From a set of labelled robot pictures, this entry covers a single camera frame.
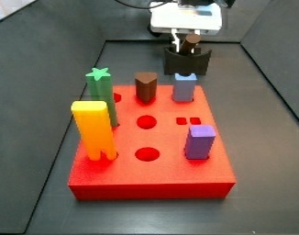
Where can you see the green star peg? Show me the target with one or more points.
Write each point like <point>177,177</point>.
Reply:
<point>99,82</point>

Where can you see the black curved fixture stand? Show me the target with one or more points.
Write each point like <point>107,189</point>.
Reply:
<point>194,63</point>

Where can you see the brown rounded triangle peg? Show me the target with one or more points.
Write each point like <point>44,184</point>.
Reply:
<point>146,82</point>

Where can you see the brown oval cylinder peg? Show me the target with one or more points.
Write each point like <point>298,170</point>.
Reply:
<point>187,45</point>

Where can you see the yellow arch peg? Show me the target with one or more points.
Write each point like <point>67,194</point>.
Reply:
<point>94,123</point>

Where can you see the purple rectangular peg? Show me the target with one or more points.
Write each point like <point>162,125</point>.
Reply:
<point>201,138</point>

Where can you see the red foam peg board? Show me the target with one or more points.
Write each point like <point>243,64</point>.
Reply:
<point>151,169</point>

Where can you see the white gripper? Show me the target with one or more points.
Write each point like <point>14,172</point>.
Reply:
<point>186,19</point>

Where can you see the light blue notched peg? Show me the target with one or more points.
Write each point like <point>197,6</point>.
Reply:
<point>185,87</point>

